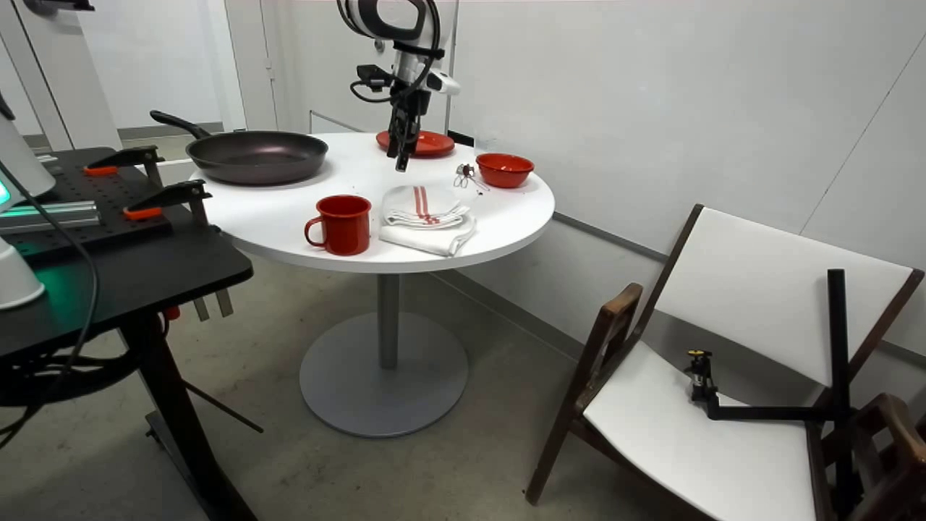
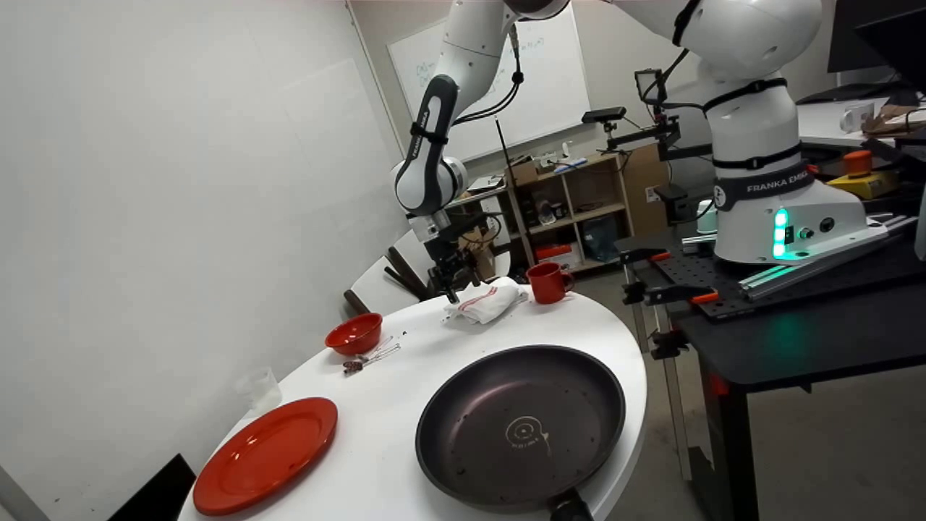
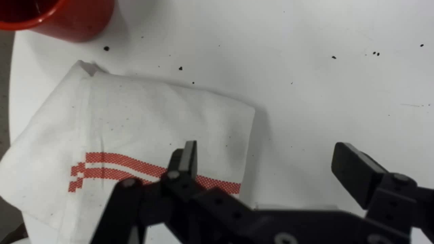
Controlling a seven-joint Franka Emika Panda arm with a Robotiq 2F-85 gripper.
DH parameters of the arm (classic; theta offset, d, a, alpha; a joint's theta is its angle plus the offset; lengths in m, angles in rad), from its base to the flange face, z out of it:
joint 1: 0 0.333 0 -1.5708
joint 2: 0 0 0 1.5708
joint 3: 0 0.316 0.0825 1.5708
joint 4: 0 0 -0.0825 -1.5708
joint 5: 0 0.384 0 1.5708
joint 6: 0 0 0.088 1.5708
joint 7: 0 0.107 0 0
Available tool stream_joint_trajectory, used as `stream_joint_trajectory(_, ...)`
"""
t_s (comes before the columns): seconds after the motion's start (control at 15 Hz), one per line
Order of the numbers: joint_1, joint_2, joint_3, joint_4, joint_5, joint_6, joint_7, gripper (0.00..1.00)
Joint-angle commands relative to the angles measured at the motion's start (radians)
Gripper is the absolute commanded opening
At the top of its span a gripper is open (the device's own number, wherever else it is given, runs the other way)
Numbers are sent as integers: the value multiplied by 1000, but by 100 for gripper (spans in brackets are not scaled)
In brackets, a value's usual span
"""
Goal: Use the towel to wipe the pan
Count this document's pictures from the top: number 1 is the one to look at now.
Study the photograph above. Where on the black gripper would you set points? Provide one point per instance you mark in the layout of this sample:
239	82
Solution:
410	109

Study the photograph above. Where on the white towel with red stripes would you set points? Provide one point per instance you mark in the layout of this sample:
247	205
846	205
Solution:
429	218

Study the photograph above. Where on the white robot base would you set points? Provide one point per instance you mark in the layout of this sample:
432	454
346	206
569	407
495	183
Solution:
19	164

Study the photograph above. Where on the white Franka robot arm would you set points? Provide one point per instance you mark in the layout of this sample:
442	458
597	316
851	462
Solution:
385	17

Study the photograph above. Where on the black frying pan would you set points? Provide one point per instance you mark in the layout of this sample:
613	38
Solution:
249	160

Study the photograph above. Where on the red plate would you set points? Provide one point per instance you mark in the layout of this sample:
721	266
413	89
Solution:
435	147

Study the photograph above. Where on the black flat object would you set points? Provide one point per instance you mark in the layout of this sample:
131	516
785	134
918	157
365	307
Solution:
462	137

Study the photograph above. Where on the metal paper clips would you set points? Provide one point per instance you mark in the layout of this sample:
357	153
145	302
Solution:
468	176

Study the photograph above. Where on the red enamel mug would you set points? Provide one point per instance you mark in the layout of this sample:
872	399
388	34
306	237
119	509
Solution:
344	228

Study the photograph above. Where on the red bowl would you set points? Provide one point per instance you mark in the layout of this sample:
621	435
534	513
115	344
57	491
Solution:
504	171

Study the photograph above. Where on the black desk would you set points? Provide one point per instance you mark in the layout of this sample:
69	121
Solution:
145	280

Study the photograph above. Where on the black mounted device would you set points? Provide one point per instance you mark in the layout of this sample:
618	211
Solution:
60	5

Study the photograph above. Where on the wooden chair with white panels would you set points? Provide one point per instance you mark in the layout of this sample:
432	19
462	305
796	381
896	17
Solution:
763	290

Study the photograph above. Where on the white rounded object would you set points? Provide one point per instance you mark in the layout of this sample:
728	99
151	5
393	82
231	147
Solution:
15	280

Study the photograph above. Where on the black metal stand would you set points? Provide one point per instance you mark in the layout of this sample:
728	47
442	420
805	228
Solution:
841	338

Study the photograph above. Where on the dark wooden chair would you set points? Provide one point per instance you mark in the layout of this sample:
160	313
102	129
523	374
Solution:
893	454

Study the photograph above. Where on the grey table pedestal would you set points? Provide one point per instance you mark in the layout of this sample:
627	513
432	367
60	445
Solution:
384	387

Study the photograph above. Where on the silver aluminium rail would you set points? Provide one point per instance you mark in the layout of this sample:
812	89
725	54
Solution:
47	215

